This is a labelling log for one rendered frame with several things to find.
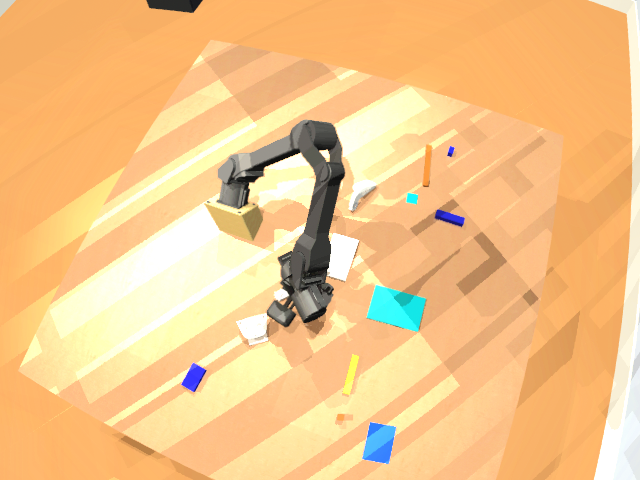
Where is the orange long thin bar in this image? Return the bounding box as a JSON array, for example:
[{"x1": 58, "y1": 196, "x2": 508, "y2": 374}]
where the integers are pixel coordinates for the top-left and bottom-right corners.
[{"x1": 423, "y1": 144, "x2": 432, "y2": 187}]

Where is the cyan flat rectangular plate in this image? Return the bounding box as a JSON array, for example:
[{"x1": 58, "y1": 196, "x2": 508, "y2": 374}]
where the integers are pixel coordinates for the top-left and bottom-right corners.
[{"x1": 366, "y1": 285, "x2": 425, "y2": 332}]

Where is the yellow rectangular bar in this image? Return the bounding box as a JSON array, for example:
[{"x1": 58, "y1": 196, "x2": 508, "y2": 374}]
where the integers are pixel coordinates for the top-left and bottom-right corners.
[{"x1": 343, "y1": 354, "x2": 359, "y2": 394}]

